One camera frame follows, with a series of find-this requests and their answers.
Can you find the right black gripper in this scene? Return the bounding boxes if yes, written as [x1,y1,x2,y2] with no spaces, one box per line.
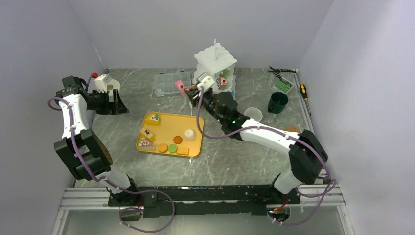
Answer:
[185,89,225,124]

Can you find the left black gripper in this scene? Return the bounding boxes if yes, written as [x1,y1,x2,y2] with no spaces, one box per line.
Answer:
[86,89,128,115]

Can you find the grey cake with strawberry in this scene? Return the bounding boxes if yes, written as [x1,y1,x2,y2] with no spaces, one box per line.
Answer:
[217,77,227,90]

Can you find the green roll cake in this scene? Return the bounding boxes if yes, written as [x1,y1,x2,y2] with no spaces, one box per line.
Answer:
[220,69,230,79]

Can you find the pink handled tongs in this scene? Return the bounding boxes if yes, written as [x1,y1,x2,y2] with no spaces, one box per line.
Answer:
[183,85,200,99]

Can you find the white three-tier dessert stand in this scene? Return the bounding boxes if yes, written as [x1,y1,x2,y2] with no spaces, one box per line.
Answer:
[192,41,237,98]

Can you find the pink cake with cherry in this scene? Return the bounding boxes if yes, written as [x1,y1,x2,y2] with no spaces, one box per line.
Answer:
[175,80,187,97]

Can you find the cream triangle cake slice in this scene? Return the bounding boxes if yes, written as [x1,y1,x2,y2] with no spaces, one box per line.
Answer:
[144,114,161,125]

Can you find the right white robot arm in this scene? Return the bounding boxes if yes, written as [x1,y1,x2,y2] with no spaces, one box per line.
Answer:
[183,86,328,203]

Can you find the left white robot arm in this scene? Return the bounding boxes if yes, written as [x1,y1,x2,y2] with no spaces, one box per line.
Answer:
[48,73,141,206]

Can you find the white tape roll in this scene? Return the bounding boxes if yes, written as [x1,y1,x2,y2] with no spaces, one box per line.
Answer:
[106,79,121,97]

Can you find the white blue mug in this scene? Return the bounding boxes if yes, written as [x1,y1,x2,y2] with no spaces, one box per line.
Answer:
[244,107,263,122]

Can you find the white round cupcake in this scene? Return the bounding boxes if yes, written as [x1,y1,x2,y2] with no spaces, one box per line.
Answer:
[184,129,196,141]

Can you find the dark green mug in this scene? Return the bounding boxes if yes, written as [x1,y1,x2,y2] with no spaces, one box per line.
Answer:
[267,92,289,114]

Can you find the orange round cookie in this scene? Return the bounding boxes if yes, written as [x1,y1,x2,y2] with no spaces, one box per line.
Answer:
[173,136,183,144]

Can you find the yellow serving tray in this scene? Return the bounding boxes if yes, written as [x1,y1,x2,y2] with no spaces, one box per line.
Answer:
[136,112,203,158]

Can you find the yellow cake piece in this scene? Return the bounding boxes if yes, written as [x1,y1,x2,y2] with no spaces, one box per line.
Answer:
[140,128,155,142]

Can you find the yellow square biscuit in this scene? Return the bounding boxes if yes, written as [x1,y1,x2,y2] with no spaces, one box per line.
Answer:
[176,147,190,156]

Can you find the white triangle cake slice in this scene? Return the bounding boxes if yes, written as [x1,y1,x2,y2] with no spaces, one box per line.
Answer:
[138,138,156,150]

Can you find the clear plastic compartment box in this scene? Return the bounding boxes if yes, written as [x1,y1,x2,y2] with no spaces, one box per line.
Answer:
[154,71,191,97]

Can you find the green white packet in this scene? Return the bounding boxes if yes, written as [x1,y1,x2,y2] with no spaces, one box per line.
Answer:
[272,77,295,94]

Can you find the green round macaron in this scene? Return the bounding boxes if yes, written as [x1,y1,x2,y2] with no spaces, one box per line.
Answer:
[167,144,178,154]

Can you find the black pliers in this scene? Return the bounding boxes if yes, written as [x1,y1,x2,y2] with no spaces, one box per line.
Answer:
[267,66,297,75]

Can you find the tan waffle round cookie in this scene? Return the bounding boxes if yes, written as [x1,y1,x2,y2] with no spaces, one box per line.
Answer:
[157,143,168,153]

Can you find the yellow black screwdriver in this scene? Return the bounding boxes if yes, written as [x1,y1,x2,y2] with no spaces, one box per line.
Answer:
[300,84,312,117]

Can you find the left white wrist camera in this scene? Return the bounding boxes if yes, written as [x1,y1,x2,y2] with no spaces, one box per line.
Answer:
[91,74,113,93]

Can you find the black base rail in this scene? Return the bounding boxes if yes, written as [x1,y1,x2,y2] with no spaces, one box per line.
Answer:
[108,185,300,218]

